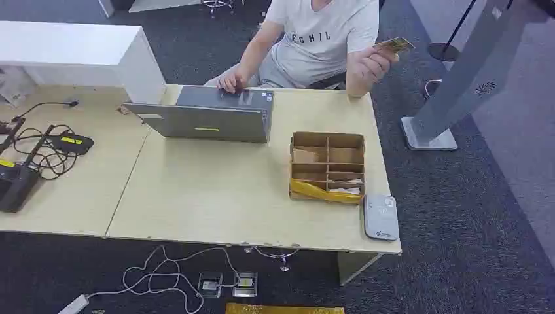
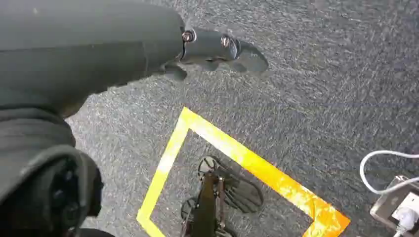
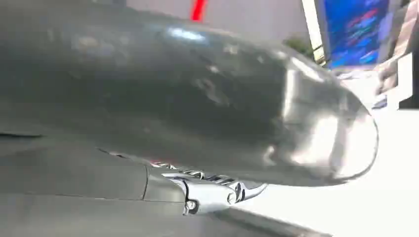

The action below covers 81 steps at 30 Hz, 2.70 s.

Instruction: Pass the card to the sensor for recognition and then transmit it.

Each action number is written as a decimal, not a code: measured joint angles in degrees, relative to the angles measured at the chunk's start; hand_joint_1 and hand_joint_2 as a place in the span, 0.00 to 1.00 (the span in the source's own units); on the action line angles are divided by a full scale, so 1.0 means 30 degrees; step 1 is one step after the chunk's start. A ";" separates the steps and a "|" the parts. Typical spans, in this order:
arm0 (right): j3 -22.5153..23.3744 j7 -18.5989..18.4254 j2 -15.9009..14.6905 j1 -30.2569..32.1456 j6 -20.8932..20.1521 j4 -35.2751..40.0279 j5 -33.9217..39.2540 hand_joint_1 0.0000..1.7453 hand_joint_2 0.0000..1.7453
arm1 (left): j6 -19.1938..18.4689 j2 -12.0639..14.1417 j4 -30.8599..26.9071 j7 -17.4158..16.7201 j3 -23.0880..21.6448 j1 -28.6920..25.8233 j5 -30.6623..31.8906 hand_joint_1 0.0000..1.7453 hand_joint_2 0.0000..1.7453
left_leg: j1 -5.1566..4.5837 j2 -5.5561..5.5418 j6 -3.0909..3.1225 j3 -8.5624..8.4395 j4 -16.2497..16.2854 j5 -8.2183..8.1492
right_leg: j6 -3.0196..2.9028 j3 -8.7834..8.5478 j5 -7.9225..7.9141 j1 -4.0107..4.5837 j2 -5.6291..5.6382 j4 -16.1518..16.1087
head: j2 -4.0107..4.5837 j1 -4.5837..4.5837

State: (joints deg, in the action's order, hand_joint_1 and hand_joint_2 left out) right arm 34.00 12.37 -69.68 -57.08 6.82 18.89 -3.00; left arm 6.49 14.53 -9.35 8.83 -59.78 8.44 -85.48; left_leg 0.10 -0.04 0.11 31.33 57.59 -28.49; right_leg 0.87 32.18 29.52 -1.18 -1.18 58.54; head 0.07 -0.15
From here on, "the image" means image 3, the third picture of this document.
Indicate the red strip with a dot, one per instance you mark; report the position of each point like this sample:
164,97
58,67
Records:
198,9

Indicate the person's left hand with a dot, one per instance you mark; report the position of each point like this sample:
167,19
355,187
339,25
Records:
387,77

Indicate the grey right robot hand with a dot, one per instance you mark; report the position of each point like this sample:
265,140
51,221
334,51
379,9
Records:
163,108

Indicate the person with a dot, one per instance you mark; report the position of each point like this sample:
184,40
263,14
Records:
407,29

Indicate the blue display screen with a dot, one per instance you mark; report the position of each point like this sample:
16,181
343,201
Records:
355,31

